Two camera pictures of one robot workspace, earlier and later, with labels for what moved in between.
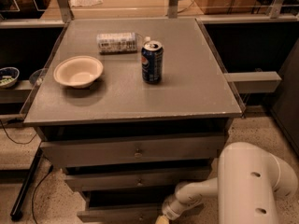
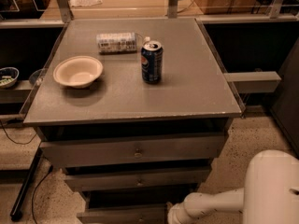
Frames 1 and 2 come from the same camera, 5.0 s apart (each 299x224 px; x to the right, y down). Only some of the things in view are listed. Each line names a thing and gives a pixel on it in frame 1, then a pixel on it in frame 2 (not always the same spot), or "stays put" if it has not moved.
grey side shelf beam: [254, 82] stays put
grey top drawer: [184, 148] stays put
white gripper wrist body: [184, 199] → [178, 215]
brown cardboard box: [226, 0] stays put
